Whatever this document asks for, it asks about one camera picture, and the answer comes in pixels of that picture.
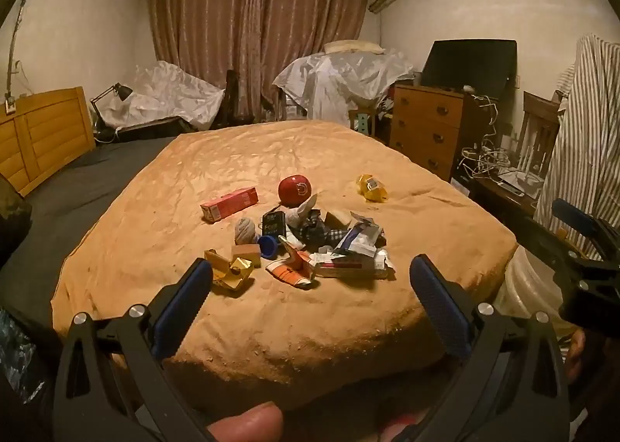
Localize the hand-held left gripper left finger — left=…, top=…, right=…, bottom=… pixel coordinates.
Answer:
left=53, top=257, right=214, bottom=442

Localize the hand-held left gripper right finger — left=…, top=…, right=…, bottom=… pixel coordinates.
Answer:
left=409, top=254, right=570, bottom=442

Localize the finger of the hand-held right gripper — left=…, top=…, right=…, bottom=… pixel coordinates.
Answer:
left=551, top=198, right=620, bottom=259
left=516, top=217, right=599, bottom=278

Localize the white bucket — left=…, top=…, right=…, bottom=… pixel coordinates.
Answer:
left=494, top=243, right=575, bottom=339

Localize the gold box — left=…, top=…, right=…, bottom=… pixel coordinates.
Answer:
left=204, top=248, right=255, bottom=296

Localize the white red medicine box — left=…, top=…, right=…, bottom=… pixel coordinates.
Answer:
left=314, top=251, right=395, bottom=281

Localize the paper ball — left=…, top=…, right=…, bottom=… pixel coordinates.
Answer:
left=234, top=218, right=258, bottom=244

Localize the silver white packet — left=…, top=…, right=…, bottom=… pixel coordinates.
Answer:
left=336, top=213, right=389, bottom=259

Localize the orange white carton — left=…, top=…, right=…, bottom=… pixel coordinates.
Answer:
left=265, top=248, right=317, bottom=289

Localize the small black packet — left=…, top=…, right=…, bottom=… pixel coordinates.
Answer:
left=262, top=210, right=287, bottom=237

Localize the tan sponge block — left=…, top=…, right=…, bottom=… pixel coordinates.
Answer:
left=324, top=210, right=353, bottom=230

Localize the plaid cloth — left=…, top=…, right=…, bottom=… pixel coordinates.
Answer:
left=289, top=210, right=350, bottom=250

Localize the person's left hand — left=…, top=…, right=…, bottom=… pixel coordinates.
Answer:
left=207, top=401, right=284, bottom=442

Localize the white router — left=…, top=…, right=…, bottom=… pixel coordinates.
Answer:
left=496, top=132, right=550, bottom=196

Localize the dark wooden desk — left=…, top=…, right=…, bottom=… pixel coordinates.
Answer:
left=453, top=171, right=555, bottom=249

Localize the striped cloth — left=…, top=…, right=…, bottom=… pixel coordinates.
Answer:
left=533, top=34, right=620, bottom=259

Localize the tall dark wooden chair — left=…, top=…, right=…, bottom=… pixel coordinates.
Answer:
left=517, top=91, right=565, bottom=176

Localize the red carton box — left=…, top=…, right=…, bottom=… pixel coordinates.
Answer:
left=200, top=187, right=259, bottom=224

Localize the yellow wrapper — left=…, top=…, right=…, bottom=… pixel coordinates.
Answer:
left=356, top=174, right=389, bottom=203

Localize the dark grey bedsheet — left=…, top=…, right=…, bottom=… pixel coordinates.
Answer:
left=0, top=134, right=180, bottom=341

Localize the red apple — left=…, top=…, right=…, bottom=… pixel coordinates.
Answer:
left=278, top=174, right=311, bottom=206

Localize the orange blanket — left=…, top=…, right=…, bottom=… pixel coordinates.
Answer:
left=51, top=120, right=519, bottom=411

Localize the wooden dresser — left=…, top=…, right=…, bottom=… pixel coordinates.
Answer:
left=389, top=84, right=480, bottom=181

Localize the black monitor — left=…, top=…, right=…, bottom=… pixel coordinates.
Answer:
left=420, top=39, right=518, bottom=99

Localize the small wooden chair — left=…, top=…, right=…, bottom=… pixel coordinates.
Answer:
left=349, top=105, right=379, bottom=135

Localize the white plastic cover sheet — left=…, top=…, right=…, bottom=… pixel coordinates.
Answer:
left=272, top=49, right=416, bottom=126
left=99, top=60, right=227, bottom=130

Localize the black desk lamp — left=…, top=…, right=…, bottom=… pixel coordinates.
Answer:
left=90, top=82, right=134, bottom=135

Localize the wooden headboard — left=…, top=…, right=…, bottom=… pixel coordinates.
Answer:
left=0, top=86, right=96, bottom=198

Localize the cream pillow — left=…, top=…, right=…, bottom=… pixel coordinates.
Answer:
left=324, top=39, right=386, bottom=55

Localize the pink curtain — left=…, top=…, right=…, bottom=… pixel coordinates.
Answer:
left=144, top=0, right=371, bottom=126

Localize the beige wall pipe cover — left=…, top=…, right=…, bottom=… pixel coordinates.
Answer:
left=368, top=0, right=408, bottom=14

